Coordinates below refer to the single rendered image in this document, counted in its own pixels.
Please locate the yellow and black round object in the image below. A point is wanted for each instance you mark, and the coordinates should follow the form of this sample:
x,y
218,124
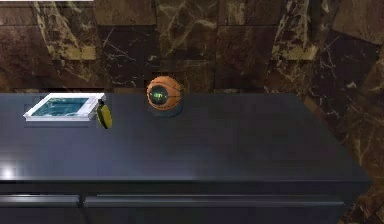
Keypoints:
x,y
104,115

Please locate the dark blue chest of drawers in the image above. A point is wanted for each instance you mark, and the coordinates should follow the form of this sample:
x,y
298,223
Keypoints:
x,y
200,150

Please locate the white and teal book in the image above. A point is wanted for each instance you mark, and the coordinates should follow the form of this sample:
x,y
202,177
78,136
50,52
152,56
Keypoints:
x,y
63,107

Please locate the orange ball alarm clock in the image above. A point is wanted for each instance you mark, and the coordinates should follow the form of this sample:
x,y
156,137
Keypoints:
x,y
164,93

